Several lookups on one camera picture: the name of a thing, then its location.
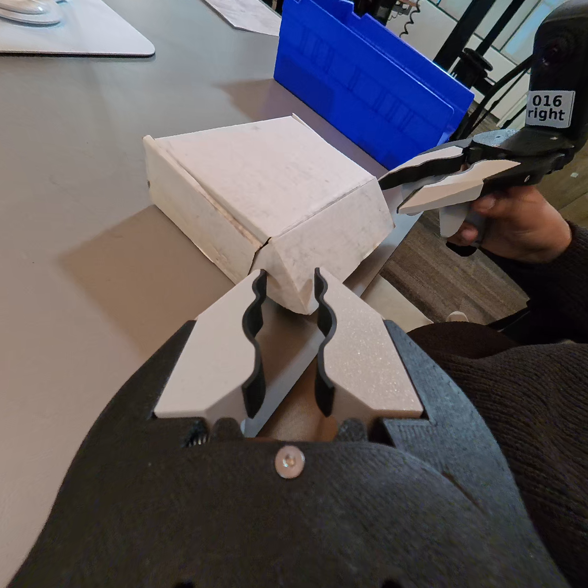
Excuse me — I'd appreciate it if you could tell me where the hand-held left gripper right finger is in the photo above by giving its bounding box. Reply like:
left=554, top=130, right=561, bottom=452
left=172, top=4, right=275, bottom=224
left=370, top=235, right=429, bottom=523
left=314, top=267, right=424, bottom=421

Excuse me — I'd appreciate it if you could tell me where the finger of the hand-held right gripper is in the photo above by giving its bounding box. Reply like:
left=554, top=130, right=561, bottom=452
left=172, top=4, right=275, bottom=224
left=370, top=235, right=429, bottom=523
left=378, top=141, right=472, bottom=192
left=396, top=160, right=522, bottom=216

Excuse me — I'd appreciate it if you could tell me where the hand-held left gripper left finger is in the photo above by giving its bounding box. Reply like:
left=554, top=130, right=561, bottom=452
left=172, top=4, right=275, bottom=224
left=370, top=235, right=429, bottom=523
left=153, top=269, right=268, bottom=420

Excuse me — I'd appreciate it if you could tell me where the blue storage bin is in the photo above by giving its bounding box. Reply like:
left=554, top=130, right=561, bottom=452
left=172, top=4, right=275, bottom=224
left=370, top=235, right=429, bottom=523
left=273, top=0, right=475, bottom=171

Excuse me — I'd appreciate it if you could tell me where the white mailer box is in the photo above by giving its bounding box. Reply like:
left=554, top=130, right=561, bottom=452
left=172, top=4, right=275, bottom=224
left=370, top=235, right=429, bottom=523
left=142, top=114, right=396, bottom=316

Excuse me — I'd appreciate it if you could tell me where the person's right forearm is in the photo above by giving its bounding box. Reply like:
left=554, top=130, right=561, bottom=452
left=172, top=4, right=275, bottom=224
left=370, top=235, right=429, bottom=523
left=478, top=220, right=588, bottom=343

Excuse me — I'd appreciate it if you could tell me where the grey desk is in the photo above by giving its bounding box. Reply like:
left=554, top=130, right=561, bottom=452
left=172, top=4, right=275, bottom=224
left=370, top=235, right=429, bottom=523
left=0, top=0, right=424, bottom=575

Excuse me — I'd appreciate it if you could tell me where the person's right hand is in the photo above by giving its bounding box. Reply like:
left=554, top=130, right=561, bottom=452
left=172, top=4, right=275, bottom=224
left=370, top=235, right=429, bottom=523
left=448, top=184, right=573, bottom=264

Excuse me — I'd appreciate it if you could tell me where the black floor stand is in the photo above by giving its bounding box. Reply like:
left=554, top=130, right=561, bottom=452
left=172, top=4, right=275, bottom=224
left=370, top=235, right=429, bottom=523
left=434, top=0, right=538, bottom=134

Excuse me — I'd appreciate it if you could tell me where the person's black knit sweater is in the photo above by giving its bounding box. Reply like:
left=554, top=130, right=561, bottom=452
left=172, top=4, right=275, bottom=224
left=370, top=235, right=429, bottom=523
left=406, top=322, right=588, bottom=588

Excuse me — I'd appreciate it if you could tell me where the blue paper sheet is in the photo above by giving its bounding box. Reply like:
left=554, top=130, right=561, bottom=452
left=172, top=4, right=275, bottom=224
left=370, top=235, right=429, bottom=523
left=202, top=0, right=282, bottom=36

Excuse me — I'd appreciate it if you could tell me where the instruction sheet on stand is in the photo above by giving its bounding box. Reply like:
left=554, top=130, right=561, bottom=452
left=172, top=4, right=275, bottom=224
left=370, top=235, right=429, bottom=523
left=0, top=0, right=156, bottom=58

